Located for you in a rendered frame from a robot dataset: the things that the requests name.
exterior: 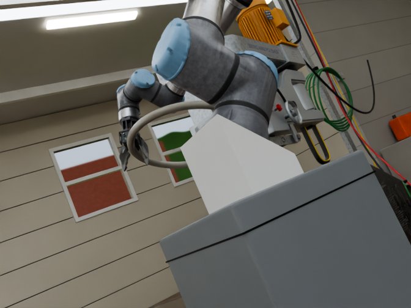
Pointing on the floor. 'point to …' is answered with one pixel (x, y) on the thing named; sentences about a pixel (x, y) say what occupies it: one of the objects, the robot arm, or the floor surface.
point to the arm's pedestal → (298, 246)
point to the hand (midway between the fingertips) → (136, 167)
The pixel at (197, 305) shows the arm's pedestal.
